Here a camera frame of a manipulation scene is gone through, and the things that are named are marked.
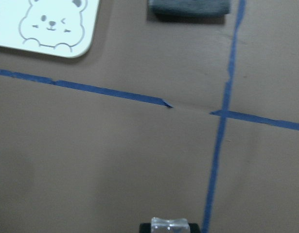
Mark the clear ice cube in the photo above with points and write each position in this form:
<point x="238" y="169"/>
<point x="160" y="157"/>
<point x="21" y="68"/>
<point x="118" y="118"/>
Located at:
<point x="160" y="225"/>

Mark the grey folded cloth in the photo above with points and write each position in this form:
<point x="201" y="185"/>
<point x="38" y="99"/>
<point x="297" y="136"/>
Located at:
<point x="190" y="8"/>

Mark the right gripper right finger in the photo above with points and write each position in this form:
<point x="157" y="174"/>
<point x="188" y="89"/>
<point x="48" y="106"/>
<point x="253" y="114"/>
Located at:
<point x="194" y="228"/>

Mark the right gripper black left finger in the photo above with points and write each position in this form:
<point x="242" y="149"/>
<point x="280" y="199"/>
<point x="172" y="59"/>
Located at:
<point x="145" y="228"/>

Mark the cream bear tray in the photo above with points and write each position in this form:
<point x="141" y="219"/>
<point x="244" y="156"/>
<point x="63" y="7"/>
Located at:
<point x="63" y="28"/>

